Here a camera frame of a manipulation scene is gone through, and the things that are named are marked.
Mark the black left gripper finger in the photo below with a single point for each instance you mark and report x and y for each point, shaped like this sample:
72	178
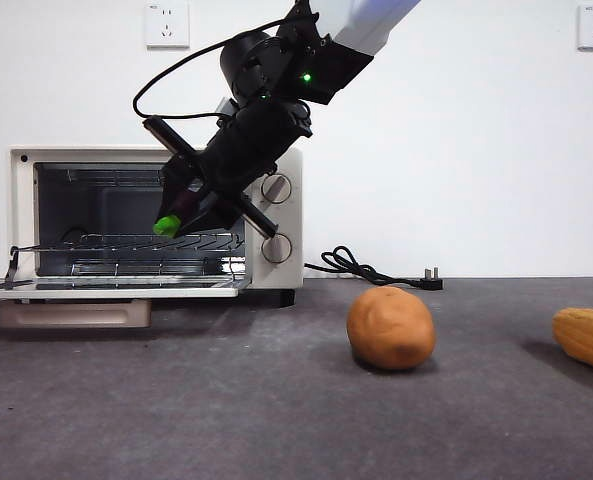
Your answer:
216	217
172	187

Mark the purple eggplant green stem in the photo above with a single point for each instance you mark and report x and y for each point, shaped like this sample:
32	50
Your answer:
168	226

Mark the white Toshiba toaster oven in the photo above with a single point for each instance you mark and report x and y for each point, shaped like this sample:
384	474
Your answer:
21	210

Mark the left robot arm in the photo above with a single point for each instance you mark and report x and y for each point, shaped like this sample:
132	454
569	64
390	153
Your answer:
336	65

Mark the beige round oven knob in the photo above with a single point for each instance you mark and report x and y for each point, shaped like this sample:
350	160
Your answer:
279	189
279	251

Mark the brown potato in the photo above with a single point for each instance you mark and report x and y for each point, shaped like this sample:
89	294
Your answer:
391	330

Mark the yellow corn cob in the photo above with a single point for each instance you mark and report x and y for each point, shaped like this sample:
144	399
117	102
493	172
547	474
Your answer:
588	340

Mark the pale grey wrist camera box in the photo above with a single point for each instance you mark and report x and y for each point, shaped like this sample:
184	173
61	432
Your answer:
227	107

